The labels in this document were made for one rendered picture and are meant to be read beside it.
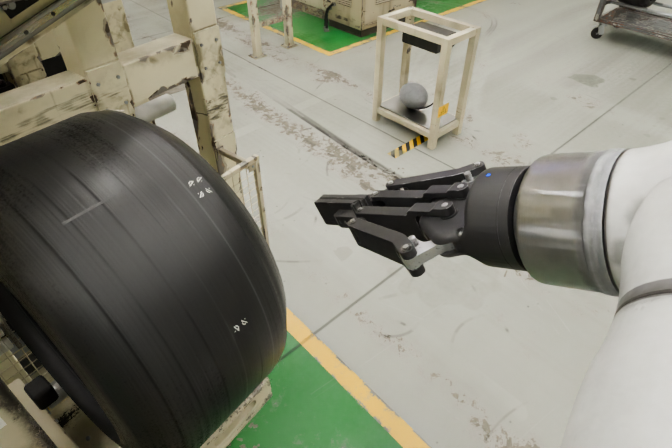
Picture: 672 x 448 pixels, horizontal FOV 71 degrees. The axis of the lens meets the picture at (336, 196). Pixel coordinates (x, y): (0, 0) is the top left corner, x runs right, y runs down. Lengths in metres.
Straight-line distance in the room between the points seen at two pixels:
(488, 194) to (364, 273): 2.18
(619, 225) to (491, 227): 0.08
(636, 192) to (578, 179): 0.03
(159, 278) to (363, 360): 1.62
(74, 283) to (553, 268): 0.53
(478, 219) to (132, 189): 0.49
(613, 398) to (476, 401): 1.96
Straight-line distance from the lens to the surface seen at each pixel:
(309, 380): 2.14
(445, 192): 0.40
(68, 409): 1.33
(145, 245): 0.66
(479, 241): 0.34
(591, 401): 0.23
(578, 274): 0.32
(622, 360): 0.23
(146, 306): 0.65
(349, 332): 2.27
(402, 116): 3.58
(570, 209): 0.30
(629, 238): 0.28
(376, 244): 0.40
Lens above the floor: 1.85
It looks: 39 degrees down
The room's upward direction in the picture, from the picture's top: straight up
